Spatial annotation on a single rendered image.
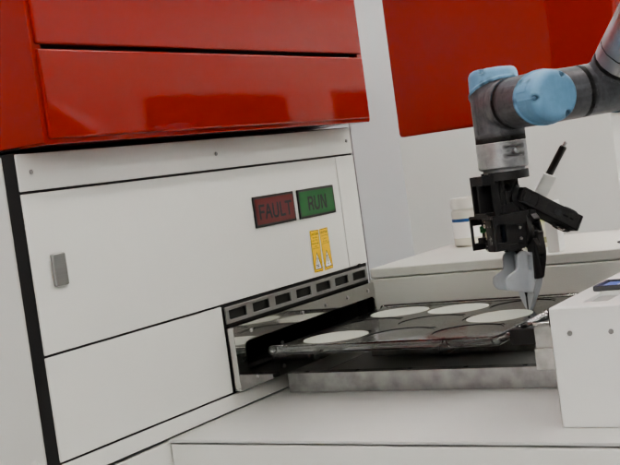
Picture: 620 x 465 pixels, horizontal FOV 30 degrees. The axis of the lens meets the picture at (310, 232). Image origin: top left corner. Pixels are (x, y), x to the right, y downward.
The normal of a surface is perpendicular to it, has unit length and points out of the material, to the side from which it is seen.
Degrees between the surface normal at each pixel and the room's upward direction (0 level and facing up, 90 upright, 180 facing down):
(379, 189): 90
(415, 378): 90
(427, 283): 90
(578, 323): 90
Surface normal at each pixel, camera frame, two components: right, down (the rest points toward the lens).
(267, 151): 0.85, -0.09
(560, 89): 0.37, 0.00
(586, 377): -0.51, 0.11
